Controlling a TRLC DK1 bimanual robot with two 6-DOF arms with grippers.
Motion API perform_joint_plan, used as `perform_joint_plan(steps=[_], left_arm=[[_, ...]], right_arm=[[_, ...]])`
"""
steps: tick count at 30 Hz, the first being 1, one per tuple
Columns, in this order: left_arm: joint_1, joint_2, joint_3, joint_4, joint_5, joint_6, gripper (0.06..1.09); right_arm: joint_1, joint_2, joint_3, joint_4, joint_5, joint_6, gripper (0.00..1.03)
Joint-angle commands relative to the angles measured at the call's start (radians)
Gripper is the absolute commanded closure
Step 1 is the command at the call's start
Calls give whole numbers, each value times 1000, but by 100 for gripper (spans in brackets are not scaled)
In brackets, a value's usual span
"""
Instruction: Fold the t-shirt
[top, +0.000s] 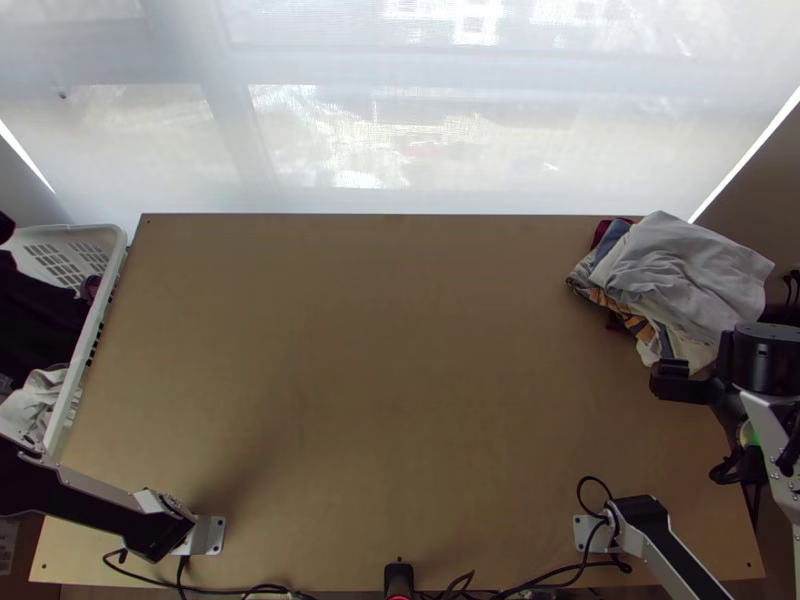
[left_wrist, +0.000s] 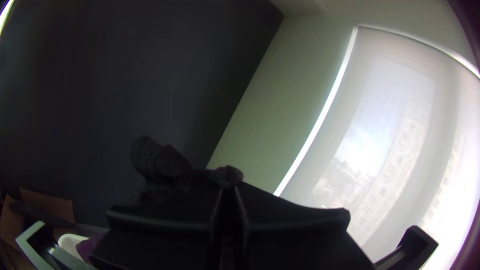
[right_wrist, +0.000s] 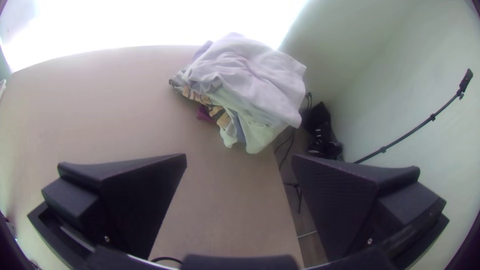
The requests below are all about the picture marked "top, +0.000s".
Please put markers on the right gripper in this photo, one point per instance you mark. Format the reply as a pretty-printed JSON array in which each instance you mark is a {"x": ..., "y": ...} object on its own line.
[{"x": 684, "y": 389}]

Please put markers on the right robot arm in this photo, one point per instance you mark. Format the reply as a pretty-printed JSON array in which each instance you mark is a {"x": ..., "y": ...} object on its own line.
[{"x": 653, "y": 542}]

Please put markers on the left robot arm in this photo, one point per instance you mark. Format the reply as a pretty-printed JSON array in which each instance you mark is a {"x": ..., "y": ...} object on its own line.
[{"x": 94, "y": 494}]

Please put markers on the pile of folded clothes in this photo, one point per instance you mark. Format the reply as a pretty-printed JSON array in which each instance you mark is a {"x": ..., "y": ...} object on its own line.
[{"x": 681, "y": 281}]

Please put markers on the white laundry basket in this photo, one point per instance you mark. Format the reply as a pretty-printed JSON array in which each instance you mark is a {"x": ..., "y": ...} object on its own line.
[{"x": 94, "y": 300}]

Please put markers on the heap of clothes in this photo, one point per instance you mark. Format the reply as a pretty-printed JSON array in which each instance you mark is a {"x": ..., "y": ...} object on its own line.
[{"x": 31, "y": 312}]

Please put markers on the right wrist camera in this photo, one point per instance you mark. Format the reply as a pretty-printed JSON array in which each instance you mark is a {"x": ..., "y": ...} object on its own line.
[{"x": 675, "y": 367}]

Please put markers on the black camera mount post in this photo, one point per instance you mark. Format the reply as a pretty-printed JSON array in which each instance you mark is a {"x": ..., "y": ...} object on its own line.
[{"x": 398, "y": 581}]

